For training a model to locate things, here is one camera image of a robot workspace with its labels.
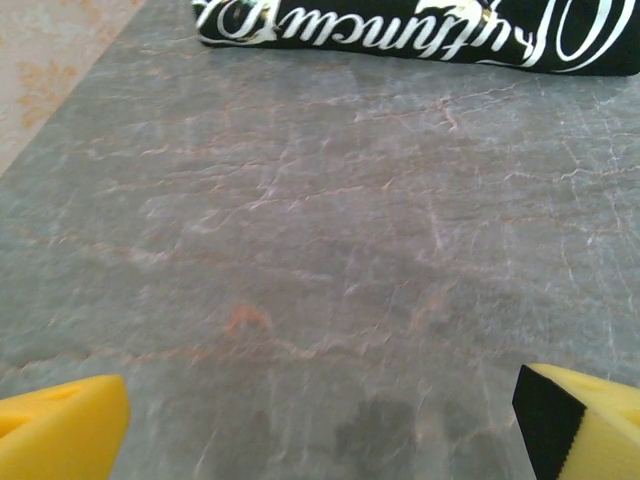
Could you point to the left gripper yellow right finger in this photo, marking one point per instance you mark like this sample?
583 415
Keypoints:
590 435

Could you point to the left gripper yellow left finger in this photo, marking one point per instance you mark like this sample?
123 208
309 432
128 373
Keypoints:
60 435

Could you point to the black t-shirt with white print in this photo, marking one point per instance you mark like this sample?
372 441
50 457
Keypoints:
400 30

